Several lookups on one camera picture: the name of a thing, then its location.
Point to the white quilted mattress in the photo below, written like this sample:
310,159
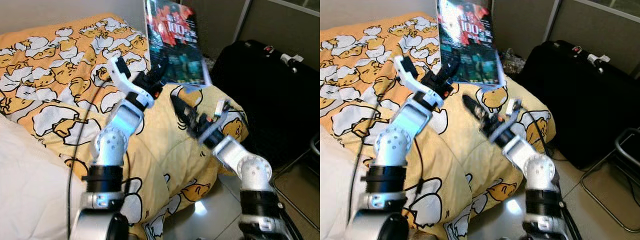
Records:
30,190
332,200

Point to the white suitcase tag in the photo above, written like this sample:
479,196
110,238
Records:
597,58
292,59

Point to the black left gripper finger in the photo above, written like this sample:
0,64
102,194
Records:
159,70
451,67

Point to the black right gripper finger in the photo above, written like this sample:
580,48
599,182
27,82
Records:
182,112
474,111

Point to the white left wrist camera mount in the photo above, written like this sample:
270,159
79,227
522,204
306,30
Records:
122,80
407,77

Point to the grey sliding wardrobe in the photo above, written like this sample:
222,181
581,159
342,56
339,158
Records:
575,25
280,25

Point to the glossy red and green magazine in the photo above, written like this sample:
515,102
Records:
180,45
470,45

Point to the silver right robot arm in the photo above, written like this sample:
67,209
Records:
537,170
252,172

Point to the clear crumpled plastic wrap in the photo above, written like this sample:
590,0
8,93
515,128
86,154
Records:
510,60
209,62

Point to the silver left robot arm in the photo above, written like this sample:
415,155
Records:
395,145
115,140

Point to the yellow egg-cartoon duvet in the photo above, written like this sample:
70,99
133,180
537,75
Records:
360,75
50,75

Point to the black suitcase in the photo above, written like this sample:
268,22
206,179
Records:
270,100
580,100

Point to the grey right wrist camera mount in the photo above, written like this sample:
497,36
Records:
512,107
219,109

